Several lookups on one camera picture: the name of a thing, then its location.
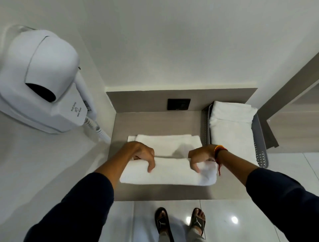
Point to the person's left hand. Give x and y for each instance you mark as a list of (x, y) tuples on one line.
[(141, 150)]

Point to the person's right hand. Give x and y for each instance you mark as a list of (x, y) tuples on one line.
[(203, 154)]

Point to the person's right fingers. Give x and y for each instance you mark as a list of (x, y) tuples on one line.
[(195, 166)]

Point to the person's left fingers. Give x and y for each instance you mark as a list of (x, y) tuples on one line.
[(151, 164)]

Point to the white towel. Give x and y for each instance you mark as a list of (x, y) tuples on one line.
[(172, 172), (231, 129)]

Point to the person's left forearm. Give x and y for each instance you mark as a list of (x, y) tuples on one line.
[(114, 165)]

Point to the person's right forearm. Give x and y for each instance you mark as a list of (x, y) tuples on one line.
[(236, 164)]

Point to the folded white towel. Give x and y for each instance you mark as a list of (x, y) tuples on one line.
[(231, 129)]

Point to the black sandal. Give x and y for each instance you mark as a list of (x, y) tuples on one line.
[(197, 220), (162, 223)]

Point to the grey plastic basket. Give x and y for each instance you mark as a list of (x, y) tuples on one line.
[(259, 139)]

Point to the grey trouser leg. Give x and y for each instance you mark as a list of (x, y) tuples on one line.
[(195, 236)]

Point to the dark navy sleeve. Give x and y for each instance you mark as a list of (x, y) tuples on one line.
[(286, 204), (74, 212)]

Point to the wood grain cabinet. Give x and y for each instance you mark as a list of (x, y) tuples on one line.
[(294, 124)]

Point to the black wall socket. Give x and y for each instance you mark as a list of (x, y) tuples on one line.
[(178, 104)]

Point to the white wall hair dryer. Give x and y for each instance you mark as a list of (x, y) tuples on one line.
[(49, 74)]

